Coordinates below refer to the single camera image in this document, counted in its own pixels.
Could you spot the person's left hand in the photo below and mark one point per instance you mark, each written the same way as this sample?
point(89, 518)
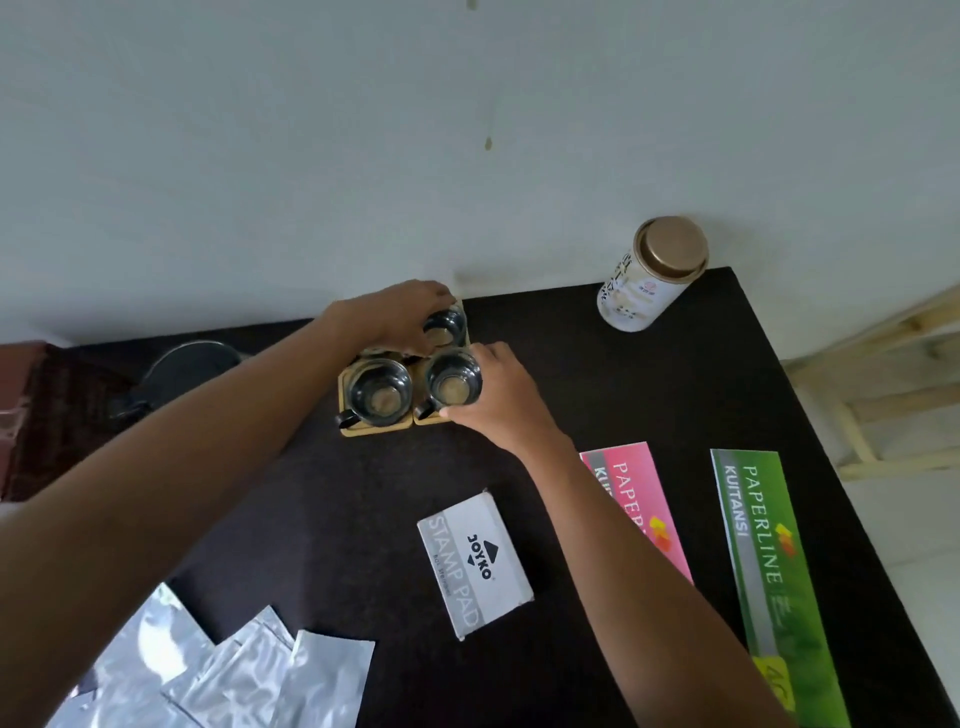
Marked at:
point(390, 315)

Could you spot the person's right hand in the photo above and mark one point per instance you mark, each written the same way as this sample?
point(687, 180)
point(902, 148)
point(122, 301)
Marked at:
point(510, 405)

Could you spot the glass teapot black lid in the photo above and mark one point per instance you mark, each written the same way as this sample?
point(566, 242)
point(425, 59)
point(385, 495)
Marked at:
point(180, 367)

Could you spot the gold canister lid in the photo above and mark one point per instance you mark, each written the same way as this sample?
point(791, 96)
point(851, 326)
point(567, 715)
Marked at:
point(673, 247)

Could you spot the red tea set box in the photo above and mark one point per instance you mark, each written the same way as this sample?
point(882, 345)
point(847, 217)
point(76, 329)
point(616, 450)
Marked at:
point(45, 420)

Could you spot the pile of silver foil sachets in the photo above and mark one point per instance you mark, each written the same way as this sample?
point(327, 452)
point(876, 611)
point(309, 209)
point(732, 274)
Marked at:
point(225, 675)

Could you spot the person's right forearm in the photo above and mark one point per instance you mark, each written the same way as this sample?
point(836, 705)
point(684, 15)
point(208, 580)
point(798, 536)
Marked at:
point(637, 600)

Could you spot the person's left forearm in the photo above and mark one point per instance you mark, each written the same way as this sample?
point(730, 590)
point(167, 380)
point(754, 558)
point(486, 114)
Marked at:
point(150, 487)

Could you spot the grey stamp pad box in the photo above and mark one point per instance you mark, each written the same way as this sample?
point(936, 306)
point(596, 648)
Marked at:
point(476, 570)

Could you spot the pink receipt book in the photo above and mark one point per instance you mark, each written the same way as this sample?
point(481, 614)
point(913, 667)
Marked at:
point(637, 495)

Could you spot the white printed canister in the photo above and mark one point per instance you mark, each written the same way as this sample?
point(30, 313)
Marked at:
point(634, 300)

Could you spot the black table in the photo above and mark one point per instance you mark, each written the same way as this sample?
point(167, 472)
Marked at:
point(675, 375)

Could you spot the green receipt book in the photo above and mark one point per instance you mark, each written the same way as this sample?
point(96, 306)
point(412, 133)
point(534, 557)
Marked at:
point(772, 570)

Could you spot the wooden side table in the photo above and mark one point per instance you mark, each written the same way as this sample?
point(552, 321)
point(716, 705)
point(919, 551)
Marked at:
point(870, 352)

